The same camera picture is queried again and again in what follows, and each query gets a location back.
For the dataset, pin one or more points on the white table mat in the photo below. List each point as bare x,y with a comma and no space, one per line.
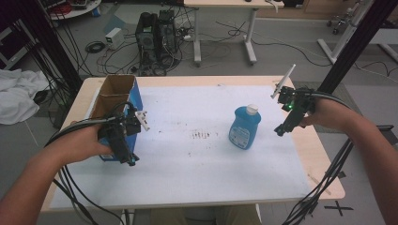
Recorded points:
187,175

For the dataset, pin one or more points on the black computer tower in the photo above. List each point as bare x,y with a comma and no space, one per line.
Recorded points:
147,37
168,31

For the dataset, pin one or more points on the black metal stand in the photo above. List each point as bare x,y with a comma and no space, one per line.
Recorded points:
53,43
353,47

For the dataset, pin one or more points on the blue cardboard box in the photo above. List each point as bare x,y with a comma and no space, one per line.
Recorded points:
117,86

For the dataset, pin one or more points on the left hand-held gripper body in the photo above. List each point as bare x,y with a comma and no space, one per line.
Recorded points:
128,123

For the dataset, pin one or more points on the round white table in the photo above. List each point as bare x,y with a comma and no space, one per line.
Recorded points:
75,11

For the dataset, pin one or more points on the white-legged wooden desk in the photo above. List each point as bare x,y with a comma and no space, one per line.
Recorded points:
231,3

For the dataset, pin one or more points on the person's right hand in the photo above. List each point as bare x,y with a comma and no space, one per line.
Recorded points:
327,114

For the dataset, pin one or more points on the person's left hand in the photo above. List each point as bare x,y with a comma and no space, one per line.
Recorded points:
81,143

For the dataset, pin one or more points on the white metal frame stand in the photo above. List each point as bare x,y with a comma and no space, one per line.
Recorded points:
344,34

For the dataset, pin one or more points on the person's khaki pants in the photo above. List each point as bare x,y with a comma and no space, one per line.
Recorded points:
206,217

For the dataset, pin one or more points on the white cloth heap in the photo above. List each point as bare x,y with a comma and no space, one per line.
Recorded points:
18,93

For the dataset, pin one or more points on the small white box device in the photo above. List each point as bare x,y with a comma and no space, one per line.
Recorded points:
114,38

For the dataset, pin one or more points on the chair caster base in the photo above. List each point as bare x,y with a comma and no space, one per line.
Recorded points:
335,25

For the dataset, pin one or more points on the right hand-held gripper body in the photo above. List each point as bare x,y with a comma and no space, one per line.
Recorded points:
298,100

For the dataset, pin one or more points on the blue bottle with white cap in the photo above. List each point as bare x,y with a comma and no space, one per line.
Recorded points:
245,129

